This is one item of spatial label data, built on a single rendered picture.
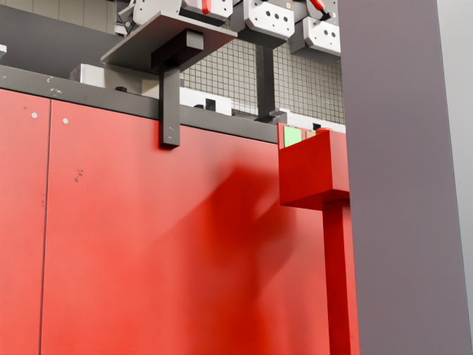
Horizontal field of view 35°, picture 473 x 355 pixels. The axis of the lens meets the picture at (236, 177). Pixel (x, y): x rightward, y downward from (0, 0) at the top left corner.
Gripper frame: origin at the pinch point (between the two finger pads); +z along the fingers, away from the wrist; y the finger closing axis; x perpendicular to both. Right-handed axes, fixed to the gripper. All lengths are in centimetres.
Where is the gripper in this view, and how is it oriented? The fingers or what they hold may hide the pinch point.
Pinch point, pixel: (141, 48)
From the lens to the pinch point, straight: 166.9
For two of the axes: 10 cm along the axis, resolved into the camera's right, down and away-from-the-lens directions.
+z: -3.6, 8.8, 3.0
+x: 4.6, 4.5, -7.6
